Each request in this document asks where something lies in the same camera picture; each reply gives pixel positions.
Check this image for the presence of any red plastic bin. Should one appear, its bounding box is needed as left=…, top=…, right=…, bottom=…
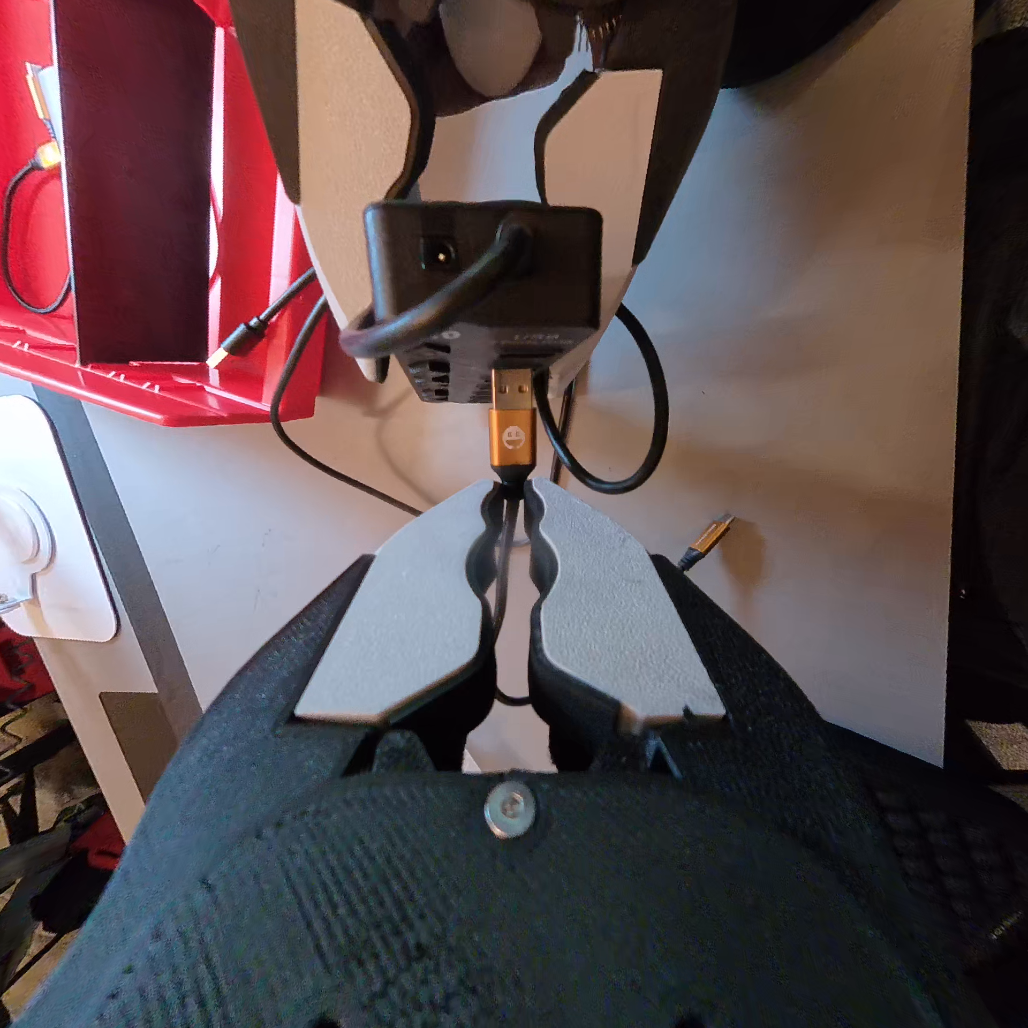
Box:
left=0, top=0, right=330, bottom=427

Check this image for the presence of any black textured pad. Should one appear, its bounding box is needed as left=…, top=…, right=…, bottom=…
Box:
left=871, top=771, right=1028, bottom=989

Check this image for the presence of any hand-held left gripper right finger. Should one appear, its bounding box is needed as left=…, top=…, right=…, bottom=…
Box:
left=524, top=476, right=728, bottom=770

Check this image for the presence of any black bin divider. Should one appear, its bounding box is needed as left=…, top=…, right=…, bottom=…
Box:
left=52, top=0, right=218, bottom=364

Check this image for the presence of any thin black cable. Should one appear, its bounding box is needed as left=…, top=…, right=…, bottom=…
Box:
left=270, top=297, right=425, bottom=517

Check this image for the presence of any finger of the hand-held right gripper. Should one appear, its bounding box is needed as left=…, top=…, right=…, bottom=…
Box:
left=532, top=68, right=665, bottom=388
left=293, top=0, right=424, bottom=384

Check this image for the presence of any instruction sheet on stand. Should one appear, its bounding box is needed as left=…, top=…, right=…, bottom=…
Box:
left=0, top=394, right=122, bottom=644

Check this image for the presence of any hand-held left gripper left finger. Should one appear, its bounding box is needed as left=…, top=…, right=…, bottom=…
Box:
left=294, top=479, right=496, bottom=772

